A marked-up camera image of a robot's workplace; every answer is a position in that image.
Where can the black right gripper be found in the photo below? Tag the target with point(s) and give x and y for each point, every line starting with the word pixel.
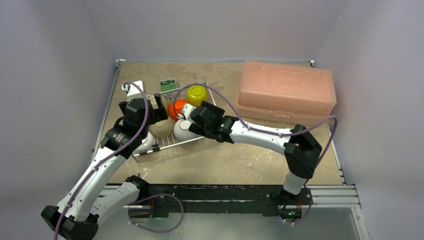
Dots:
pixel 197 116

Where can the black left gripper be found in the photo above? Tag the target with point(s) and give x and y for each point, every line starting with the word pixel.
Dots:
pixel 158 114

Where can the yellow green bowl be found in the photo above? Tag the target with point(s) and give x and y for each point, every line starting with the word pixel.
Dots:
pixel 197 94

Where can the cream white bowl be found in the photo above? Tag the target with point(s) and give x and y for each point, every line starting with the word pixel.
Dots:
pixel 163 128

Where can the white orange bowl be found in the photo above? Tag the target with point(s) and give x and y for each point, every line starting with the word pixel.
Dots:
pixel 181 131

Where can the plain white bowl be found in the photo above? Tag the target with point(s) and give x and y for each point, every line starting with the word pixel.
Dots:
pixel 146 144

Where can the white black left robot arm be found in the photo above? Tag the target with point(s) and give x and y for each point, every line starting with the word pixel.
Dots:
pixel 80 213

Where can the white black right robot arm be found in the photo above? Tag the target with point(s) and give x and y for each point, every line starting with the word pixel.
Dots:
pixel 299 147

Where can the green white card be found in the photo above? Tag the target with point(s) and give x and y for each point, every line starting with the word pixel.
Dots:
pixel 168 85

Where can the pink plastic storage box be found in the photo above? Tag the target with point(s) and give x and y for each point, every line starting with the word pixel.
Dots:
pixel 287 93

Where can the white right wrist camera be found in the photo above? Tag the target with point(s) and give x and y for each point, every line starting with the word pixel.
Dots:
pixel 186 112

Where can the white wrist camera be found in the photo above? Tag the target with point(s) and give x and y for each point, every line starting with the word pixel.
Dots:
pixel 133 92
pixel 186 112

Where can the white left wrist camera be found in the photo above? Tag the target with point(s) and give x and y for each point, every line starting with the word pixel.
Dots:
pixel 133 92

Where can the silver wire dish rack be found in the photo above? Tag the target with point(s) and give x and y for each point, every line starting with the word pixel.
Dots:
pixel 171 140

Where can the black aluminium mounting rail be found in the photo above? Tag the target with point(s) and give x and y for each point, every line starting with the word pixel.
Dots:
pixel 267 200

